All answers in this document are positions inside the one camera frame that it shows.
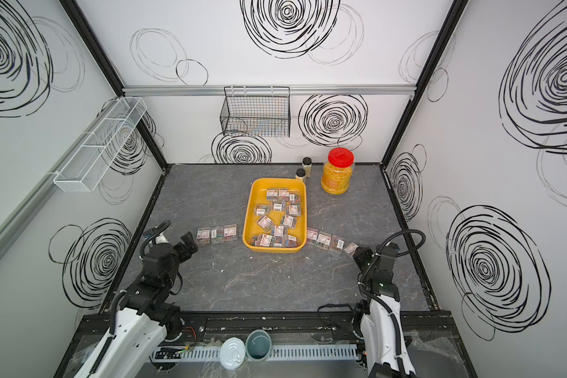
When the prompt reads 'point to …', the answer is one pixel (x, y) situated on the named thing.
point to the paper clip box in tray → (272, 194)
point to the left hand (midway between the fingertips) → (181, 239)
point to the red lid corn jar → (337, 172)
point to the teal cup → (258, 346)
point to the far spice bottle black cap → (307, 161)
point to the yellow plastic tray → (257, 195)
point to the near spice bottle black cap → (300, 172)
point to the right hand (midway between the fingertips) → (360, 250)
